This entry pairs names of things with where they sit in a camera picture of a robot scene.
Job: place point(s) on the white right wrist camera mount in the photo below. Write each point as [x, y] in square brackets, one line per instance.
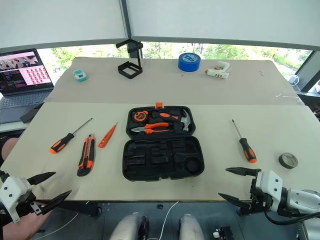
[268, 185]

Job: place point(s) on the small teal white timer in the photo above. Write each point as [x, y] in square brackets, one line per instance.
[80, 75]

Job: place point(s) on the black table support bar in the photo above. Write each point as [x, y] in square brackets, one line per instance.
[80, 208]

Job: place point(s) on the black electrical tape roll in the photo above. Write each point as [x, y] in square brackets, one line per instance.
[288, 160]

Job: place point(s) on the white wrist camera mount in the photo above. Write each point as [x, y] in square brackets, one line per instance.
[12, 191]
[268, 185]

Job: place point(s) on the beige paper table cover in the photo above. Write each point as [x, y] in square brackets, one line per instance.
[225, 187]
[162, 87]

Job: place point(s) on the grey open laptop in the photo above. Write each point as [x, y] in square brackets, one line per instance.
[22, 75]

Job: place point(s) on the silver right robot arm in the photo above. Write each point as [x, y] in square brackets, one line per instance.
[303, 200]

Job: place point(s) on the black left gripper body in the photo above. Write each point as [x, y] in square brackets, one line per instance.
[26, 200]

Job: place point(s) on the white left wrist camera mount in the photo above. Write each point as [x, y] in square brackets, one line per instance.
[12, 191]

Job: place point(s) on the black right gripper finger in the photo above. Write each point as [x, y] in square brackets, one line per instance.
[238, 203]
[246, 171]

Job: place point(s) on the small black clip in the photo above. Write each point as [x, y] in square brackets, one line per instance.
[160, 206]

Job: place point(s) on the white charger plug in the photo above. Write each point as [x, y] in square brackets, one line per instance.
[293, 79]

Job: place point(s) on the black frame stand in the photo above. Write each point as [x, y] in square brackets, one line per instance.
[130, 71]

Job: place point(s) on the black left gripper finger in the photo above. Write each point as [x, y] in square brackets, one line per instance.
[41, 177]
[56, 201]

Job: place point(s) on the blue tape roll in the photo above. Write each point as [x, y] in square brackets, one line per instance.
[189, 61]

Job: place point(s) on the orange black utility knife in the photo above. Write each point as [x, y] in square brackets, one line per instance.
[86, 157]

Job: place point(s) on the grey rounded robot knee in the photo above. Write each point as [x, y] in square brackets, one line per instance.
[191, 227]
[130, 226]

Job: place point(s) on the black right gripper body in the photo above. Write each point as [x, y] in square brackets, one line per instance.
[260, 201]

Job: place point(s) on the orange voltage tester pen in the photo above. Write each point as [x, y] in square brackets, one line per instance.
[105, 139]

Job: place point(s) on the black plastic tool case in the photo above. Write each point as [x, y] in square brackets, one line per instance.
[162, 162]

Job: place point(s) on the black white floor device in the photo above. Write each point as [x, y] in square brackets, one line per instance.
[223, 233]

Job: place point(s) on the orange black tape measure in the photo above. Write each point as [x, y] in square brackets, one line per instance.
[140, 116]

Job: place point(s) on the white glue gun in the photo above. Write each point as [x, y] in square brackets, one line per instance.
[217, 72]

